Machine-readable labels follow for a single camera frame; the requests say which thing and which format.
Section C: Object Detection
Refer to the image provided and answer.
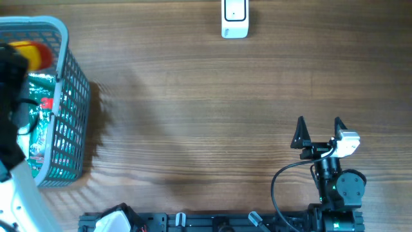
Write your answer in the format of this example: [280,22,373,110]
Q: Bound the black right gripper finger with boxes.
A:
[334,117,347,139]
[290,116,312,149]

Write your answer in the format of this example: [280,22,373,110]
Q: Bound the red yellow sauce bottle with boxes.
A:
[9,41,54,71]

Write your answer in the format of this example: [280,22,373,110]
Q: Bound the green 3M gloves packet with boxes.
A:
[17,73,55,177]

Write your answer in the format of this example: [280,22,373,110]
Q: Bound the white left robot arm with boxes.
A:
[1,41,62,231]

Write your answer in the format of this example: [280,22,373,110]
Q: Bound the white barcode scanner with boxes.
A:
[221,0,249,39]

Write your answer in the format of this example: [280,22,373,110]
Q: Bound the grey plastic shopping basket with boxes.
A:
[1,16,91,188]

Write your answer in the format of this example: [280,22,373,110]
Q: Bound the black right camera cable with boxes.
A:
[270,146,337,232]

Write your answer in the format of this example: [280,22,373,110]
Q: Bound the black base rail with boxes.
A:
[79,211,366,232]

